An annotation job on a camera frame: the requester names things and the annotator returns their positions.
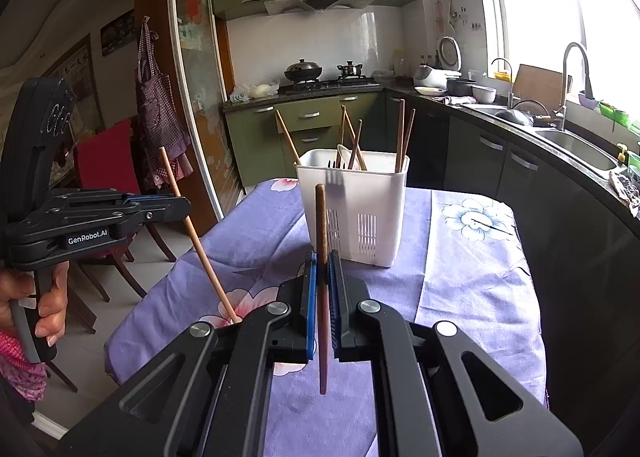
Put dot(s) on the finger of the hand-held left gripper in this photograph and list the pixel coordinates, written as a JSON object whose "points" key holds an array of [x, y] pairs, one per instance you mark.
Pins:
{"points": [[165, 209], [85, 198]]}

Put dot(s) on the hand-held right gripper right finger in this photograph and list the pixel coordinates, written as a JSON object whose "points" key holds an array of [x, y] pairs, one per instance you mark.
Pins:
{"points": [[336, 307]]}

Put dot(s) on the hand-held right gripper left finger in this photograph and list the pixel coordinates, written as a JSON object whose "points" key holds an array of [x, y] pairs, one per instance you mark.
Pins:
{"points": [[312, 307]]}

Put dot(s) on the light wooden chopstick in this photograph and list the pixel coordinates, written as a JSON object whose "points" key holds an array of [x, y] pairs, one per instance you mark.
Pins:
{"points": [[210, 267]]}

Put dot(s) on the dark brown chopstick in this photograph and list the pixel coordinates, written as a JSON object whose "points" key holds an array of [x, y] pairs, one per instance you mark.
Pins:
{"points": [[321, 217]]}

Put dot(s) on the white plastic utensil holder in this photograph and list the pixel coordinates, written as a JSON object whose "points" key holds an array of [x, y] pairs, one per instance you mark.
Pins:
{"points": [[385, 207]]}

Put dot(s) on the bunch of wooden chopsticks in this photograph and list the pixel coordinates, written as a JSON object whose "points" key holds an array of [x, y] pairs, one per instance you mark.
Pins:
{"points": [[400, 137]]}

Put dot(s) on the person's left hand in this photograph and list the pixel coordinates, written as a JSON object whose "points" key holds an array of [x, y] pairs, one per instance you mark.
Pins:
{"points": [[55, 307]]}

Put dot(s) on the wooden chair with red cover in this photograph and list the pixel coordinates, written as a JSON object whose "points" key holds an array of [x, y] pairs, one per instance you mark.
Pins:
{"points": [[107, 157]]}

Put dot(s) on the checked apron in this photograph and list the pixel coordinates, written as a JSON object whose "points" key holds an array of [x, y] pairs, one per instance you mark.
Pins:
{"points": [[157, 112]]}

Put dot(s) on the green base cabinets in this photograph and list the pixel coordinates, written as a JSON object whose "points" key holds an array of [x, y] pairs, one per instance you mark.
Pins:
{"points": [[260, 147]]}

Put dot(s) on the purple floral tablecloth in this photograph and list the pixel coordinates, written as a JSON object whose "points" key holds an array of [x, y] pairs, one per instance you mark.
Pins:
{"points": [[450, 287]]}

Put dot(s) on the sliding glass door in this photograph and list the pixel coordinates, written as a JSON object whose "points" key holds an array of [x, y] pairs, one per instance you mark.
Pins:
{"points": [[200, 87]]}

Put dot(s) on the white spoon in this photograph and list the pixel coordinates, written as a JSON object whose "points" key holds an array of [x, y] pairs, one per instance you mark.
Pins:
{"points": [[344, 154]]}

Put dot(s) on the white plastic bag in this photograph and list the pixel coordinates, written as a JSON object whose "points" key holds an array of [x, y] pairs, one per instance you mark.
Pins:
{"points": [[262, 91]]}

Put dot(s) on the person's patterned clothing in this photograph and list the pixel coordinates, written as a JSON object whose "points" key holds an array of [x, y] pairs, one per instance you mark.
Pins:
{"points": [[17, 367]]}

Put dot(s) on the black wok with lid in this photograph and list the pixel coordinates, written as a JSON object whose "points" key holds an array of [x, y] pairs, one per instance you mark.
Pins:
{"points": [[302, 71]]}

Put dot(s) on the gas stove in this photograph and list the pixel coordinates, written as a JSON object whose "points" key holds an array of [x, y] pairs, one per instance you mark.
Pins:
{"points": [[330, 85]]}

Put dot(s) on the white plate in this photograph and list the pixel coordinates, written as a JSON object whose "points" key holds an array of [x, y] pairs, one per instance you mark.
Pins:
{"points": [[431, 92]]}

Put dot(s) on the dark base cabinets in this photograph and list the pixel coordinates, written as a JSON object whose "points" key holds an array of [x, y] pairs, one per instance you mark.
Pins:
{"points": [[575, 287]]}

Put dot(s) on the pink cloth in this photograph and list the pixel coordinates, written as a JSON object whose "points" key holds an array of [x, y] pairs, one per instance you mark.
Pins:
{"points": [[457, 100]]}

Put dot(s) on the white rice cooker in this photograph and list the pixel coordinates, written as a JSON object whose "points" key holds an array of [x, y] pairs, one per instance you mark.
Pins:
{"points": [[430, 77]]}

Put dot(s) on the oil bottle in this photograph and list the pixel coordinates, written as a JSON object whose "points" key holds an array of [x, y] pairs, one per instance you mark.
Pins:
{"points": [[401, 64]]}

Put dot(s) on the dark cooking pot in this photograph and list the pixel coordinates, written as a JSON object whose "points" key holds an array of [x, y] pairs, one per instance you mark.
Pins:
{"points": [[461, 88]]}

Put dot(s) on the white bowl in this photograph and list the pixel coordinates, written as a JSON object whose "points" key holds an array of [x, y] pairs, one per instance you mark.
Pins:
{"points": [[484, 95]]}

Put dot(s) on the dark pan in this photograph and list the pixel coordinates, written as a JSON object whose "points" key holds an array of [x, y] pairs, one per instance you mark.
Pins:
{"points": [[512, 117]]}

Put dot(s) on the yellow sponge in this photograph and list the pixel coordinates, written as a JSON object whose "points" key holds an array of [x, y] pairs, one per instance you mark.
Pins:
{"points": [[502, 76]]}

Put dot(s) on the small steel faucet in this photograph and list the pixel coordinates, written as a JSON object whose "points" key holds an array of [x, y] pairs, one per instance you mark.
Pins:
{"points": [[510, 82]]}

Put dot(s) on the steel sink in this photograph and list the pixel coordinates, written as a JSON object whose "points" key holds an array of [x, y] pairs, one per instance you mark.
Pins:
{"points": [[575, 149]]}

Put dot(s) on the wooden cutting board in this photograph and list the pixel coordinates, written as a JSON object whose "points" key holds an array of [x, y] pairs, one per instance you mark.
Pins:
{"points": [[540, 87]]}

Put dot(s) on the patterned dish cloth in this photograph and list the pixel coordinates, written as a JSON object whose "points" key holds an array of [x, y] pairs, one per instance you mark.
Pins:
{"points": [[625, 192]]}

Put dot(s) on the tall steel faucet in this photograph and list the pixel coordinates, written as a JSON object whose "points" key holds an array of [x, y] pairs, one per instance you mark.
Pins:
{"points": [[566, 82]]}

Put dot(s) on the green plastic containers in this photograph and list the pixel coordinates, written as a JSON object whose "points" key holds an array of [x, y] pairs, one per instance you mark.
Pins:
{"points": [[615, 114]]}

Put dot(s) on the large framed wall poster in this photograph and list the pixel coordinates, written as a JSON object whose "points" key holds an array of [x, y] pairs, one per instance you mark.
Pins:
{"points": [[80, 77]]}

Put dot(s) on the small wall poster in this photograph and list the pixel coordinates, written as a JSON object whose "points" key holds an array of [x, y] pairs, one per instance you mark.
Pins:
{"points": [[118, 33]]}

